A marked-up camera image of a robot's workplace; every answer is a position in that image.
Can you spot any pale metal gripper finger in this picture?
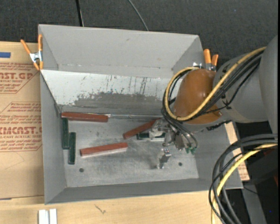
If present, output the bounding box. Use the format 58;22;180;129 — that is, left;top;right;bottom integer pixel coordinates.
157;147;173;170
148;119;167;140

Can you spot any dark green flat block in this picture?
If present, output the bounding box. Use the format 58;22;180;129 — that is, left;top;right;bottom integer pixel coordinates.
136;133;165;141
61;118;70;150
68;132;77;165

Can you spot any red-brown flat block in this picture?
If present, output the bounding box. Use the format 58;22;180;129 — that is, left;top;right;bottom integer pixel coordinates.
79;142;129;158
61;111;109;123
122;119;161;140

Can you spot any grey metal bin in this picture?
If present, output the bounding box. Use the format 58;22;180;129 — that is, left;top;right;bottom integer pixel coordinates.
38;24;244;205

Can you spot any brown cardboard board, red print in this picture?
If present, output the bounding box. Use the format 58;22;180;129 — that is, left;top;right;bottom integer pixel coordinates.
0;40;251;200

